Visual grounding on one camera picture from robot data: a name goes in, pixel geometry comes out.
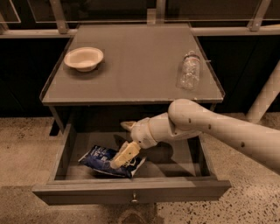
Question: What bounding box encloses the clear plastic water bottle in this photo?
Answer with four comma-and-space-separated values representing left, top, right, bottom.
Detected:
177, 51, 200, 90

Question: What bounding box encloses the metal railing frame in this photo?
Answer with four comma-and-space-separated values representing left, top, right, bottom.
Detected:
0, 0, 280, 38

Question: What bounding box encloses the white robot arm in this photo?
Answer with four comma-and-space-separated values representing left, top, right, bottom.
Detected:
110, 99, 280, 172

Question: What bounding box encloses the open grey top drawer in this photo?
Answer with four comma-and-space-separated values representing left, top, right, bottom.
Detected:
32, 124, 231, 205

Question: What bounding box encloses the metal drawer knob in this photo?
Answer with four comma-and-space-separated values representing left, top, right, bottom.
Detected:
130, 192, 139, 204

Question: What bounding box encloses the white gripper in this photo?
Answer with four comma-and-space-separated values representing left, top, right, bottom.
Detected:
110, 118, 158, 169

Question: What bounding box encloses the blue chip bag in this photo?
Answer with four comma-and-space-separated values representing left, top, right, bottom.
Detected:
78, 145, 146, 179

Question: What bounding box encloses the white paper bowl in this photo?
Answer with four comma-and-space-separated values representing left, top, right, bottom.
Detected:
64, 47, 104, 72

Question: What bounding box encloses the grey cabinet counter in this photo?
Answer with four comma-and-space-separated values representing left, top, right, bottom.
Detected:
40, 24, 225, 129

